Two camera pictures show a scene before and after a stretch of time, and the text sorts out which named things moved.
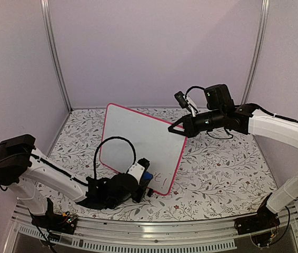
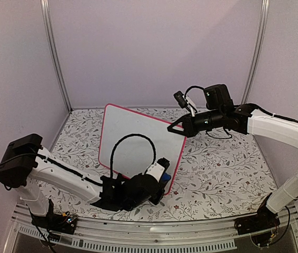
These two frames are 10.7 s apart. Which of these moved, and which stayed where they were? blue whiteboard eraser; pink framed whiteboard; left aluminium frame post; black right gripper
Moved: blue whiteboard eraser
Stayed: left aluminium frame post; black right gripper; pink framed whiteboard
